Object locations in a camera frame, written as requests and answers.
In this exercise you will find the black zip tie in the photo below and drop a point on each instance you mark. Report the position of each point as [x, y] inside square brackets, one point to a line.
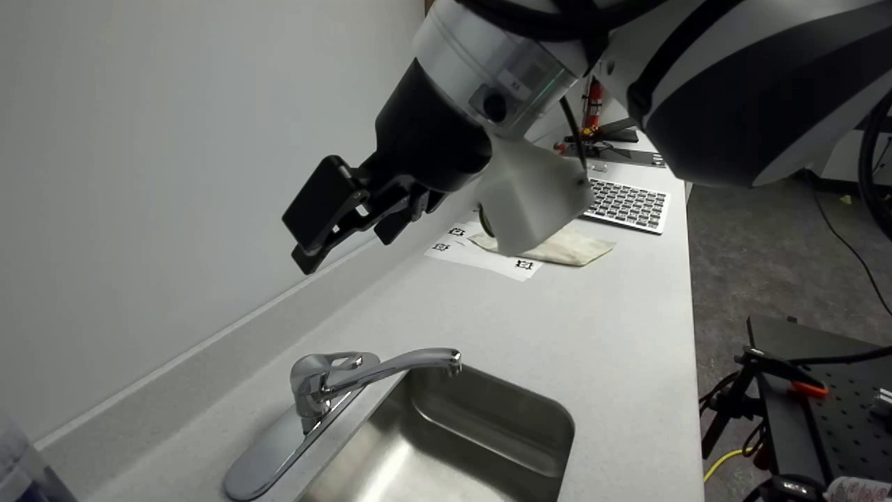
[573, 135]

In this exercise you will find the black white calibration grid board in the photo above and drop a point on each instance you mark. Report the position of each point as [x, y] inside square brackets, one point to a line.
[630, 209]

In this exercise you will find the crumpled white cloth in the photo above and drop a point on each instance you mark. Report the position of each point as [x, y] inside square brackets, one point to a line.
[574, 249]

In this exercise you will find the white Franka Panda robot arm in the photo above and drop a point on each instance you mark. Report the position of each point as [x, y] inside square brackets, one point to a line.
[762, 86]

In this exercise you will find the chrome tap base with lever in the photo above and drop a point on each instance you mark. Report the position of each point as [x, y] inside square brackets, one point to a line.
[310, 391]

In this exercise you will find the red and black hand tools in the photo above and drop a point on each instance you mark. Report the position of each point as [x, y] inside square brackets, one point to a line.
[607, 135]

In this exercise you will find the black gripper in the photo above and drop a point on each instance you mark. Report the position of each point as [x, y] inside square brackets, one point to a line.
[433, 135]

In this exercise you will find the chrome tap spout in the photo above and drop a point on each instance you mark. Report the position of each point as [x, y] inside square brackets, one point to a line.
[390, 366]

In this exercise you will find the black tripod clamp stand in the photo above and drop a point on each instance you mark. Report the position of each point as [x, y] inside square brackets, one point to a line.
[741, 391]

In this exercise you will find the black optical breadboard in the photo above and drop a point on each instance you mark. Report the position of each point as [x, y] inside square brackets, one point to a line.
[844, 437]

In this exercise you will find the white paper with printed tags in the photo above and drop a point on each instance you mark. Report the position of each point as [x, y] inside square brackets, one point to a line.
[464, 252]

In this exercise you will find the stainless steel sink basin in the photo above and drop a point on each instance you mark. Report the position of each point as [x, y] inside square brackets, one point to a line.
[464, 448]

